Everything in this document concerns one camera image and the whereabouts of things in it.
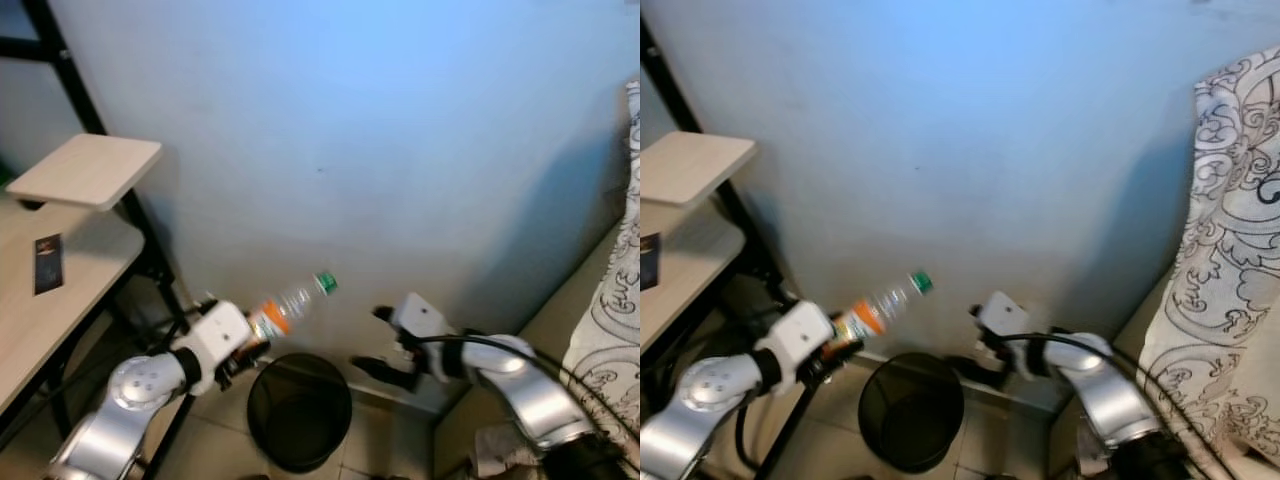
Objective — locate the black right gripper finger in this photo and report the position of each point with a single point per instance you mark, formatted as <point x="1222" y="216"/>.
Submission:
<point x="978" y="314"/>
<point x="966" y="367"/>
<point x="375" y="367"/>
<point x="386" y="315"/>

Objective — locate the clear plastic bottle green cap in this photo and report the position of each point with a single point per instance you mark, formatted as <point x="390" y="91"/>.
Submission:
<point x="880" y="305"/>
<point x="285" y="308"/>

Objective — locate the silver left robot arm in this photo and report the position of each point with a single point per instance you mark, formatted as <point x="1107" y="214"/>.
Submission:
<point x="120" y="400"/>
<point x="715" y="395"/>

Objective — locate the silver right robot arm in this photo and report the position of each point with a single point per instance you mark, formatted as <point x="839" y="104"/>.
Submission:
<point x="1110" y="395"/>
<point x="520" y="400"/>

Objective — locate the black mesh waste bin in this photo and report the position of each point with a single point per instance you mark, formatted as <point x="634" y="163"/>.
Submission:
<point x="300" y="410"/>
<point x="910" y="410"/>

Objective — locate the light wood desk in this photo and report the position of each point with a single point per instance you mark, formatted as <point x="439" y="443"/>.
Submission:
<point x="60" y="320"/>
<point x="690" y="280"/>

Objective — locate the small dark card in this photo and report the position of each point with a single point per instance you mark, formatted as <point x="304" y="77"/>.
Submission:
<point x="48" y="265"/>
<point x="650" y="262"/>

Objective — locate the light wood shelf board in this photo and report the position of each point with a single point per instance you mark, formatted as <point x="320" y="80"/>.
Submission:
<point x="90" y="170"/>
<point x="695" y="165"/>

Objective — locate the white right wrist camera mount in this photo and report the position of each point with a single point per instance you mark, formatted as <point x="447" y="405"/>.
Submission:
<point x="420" y="315"/>
<point x="1005" y="315"/>

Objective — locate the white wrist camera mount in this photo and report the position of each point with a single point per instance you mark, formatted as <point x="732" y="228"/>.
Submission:
<point x="1005" y="315"/>
<point x="220" y="335"/>
<point x="420" y="315"/>
<point x="800" y="330"/>

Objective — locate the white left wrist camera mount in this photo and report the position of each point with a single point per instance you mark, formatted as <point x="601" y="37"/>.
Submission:
<point x="800" y="330"/>
<point x="220" y="335"/>

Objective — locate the black metal desk frame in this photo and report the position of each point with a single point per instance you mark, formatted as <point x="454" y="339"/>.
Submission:
<point x="755" y="240"/>
<point x="78" y="95"/>

